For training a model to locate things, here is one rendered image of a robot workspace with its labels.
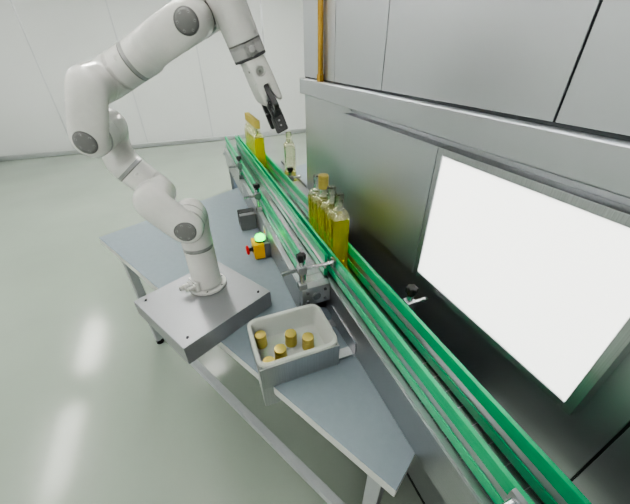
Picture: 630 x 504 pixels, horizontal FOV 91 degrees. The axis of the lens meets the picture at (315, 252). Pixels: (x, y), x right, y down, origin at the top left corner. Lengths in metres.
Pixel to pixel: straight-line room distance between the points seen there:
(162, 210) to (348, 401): 0.69
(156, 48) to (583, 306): 0.88
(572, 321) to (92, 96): 0.98
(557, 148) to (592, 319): 0.26
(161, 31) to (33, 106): 6.32
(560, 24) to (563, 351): 0.50
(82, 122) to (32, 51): 6.06
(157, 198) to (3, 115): 6.38
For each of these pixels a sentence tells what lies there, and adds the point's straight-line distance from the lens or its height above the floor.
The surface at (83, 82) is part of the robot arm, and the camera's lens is 0.85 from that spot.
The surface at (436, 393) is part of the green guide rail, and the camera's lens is 0.68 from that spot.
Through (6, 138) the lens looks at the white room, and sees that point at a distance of 7.31.
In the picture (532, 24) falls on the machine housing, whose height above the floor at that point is 1.53.
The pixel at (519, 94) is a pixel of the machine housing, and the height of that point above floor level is 1.43.
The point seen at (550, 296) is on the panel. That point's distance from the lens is 0.64.
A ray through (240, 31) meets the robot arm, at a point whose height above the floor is 1.53.
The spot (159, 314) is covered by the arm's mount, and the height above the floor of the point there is 0.81.
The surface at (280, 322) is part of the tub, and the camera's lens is 0.96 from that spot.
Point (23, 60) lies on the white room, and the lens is 6.98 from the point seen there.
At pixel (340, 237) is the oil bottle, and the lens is 0.97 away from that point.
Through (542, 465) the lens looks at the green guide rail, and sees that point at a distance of 0.69.
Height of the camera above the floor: 1.50
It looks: 33 degrees down
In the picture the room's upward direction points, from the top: 1 degrees counter-clockwise
